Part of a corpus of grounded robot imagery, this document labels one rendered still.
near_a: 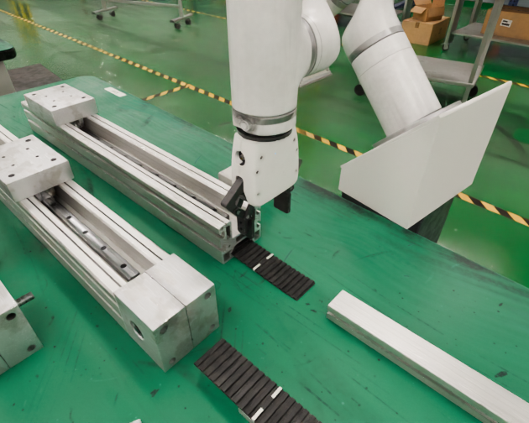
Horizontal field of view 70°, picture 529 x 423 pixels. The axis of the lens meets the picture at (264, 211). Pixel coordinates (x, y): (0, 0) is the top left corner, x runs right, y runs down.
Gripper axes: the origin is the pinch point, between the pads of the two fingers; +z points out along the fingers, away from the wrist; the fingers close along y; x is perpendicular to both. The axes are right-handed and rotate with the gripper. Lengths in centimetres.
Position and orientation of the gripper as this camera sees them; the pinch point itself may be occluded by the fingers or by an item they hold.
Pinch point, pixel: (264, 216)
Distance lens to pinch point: 60.4
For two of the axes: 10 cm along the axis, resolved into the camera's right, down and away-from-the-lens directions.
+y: 6.7, -4.5, 5.8
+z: 0.0, 7.9, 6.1
